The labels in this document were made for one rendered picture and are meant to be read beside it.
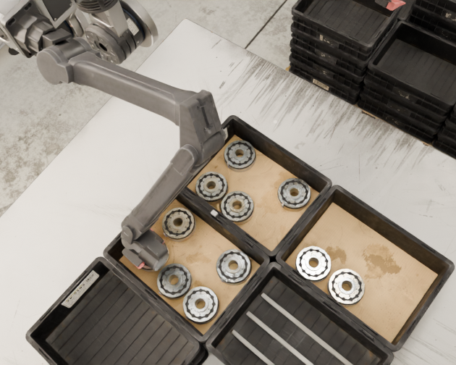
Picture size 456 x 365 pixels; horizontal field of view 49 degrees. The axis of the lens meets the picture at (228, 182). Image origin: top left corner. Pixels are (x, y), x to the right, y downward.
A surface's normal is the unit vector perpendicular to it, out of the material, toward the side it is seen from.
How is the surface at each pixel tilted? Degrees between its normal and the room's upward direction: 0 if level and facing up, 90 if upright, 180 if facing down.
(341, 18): 0
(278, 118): 0
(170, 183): 64
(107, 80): 60
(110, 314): 0
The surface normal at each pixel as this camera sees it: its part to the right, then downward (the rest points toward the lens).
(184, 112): -0.56, 0.49
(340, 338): -0.08, -0.41
